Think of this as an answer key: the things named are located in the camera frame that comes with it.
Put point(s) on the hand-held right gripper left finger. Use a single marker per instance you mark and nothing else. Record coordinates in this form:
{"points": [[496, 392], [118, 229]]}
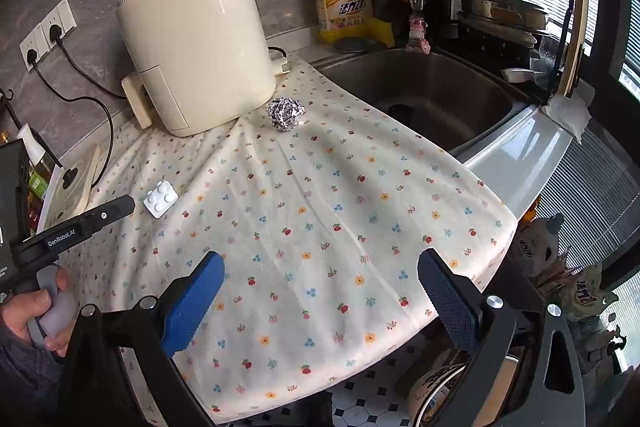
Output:
{"points": [[195, 302]]}

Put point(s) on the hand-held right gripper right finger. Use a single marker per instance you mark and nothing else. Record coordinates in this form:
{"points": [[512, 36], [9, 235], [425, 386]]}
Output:
{"points": [[450, 302]]}

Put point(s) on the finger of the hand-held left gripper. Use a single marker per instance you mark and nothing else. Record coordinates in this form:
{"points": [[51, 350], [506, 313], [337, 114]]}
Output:
{"points": [[110, 211]]}

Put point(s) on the white pill blister pack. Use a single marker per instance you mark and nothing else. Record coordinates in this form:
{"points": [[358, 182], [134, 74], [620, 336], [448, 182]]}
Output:
{"points": [[161, 200]]}

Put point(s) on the foil ball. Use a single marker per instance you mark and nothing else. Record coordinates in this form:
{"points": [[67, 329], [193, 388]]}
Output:
{"points": [[285, 114]]}

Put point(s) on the person's left forearm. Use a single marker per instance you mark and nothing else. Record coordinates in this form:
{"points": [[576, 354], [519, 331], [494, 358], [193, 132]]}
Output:
{"points": [[25, 382]]}

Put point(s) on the person's left hand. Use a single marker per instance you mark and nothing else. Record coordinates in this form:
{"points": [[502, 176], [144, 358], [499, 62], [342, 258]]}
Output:
{"points": [[20, 309]]}

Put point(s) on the cream induction cooker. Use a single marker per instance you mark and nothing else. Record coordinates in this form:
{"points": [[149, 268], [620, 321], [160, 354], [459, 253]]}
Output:
{"points": [[82, 199]]}

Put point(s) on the green label oil bottle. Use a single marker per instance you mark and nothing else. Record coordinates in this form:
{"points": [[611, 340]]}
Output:
{"points": [[39, 184]]}

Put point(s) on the printed bags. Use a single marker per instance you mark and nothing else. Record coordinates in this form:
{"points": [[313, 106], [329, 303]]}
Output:
{"points": [[575, 287]]}

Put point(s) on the floral cloth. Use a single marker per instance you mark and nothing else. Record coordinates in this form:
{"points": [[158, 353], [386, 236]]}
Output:
{"points": [[325, 217]]}

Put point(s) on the cream air fryer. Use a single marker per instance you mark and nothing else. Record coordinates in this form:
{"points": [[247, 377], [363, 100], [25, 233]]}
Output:
{"points": [[200, 42]]}

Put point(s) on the stainless steel sink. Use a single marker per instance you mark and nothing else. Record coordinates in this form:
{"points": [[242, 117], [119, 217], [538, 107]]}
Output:
{"points": [[440, 92]]}

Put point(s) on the white rag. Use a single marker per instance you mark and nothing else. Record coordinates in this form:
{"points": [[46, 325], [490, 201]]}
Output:
{"points": [[567, 112]]}

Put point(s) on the white air fryer plug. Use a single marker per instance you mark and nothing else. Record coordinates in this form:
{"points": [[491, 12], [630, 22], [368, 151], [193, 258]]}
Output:
{"points": [[280, 62]]}

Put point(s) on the small pink-capped bottle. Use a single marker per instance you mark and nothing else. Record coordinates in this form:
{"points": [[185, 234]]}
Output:
{"points": [[417, 32]]}

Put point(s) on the metal sink strainer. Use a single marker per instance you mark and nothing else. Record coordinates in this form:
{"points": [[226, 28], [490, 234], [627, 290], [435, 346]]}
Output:
{"points": [[357, 45]]}

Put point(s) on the wooden cutting board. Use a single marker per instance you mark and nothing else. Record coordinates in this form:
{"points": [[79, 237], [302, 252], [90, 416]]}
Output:
{"points": [[575, 17]]}

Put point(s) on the white wall socket panel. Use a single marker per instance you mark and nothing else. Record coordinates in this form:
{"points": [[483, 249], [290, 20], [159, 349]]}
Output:
{"points": [[45, 32]]}

